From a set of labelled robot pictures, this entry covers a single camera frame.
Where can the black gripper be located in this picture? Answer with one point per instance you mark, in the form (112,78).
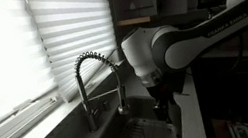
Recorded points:
(162,94)

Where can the white black Franka robot arm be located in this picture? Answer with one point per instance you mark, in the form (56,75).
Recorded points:
(178,53)

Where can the metal sink bottom grid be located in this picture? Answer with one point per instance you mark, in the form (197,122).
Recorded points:
(148,136)

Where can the stainless steel sink basin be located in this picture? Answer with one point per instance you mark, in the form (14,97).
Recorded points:
(136,104)

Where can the small dark sink button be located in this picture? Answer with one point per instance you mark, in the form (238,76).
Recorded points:
(106,105)

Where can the colourful items on floor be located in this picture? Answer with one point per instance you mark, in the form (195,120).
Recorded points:
(240,130)

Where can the chrome spring kitchen faucet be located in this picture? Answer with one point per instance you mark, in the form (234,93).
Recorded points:
(81,93)

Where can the wooden shelf board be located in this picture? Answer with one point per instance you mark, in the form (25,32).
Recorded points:
(133,21)

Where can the glass cake dome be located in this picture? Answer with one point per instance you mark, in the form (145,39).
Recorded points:
(140,3)

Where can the narrow white pleated window blind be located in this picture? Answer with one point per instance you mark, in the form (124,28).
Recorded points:
(72,20)

